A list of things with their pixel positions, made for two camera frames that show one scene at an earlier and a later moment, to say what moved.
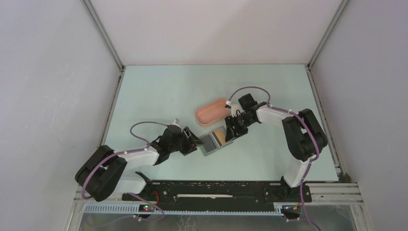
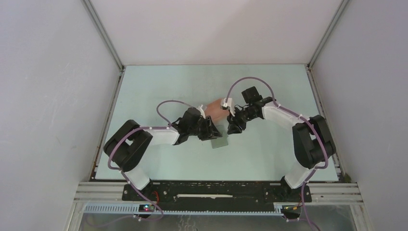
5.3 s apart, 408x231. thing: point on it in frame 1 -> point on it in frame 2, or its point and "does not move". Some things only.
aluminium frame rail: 86,202 does not move
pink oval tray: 212,113 does not move
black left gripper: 190,142 -> 211,132
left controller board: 146,208 does not move
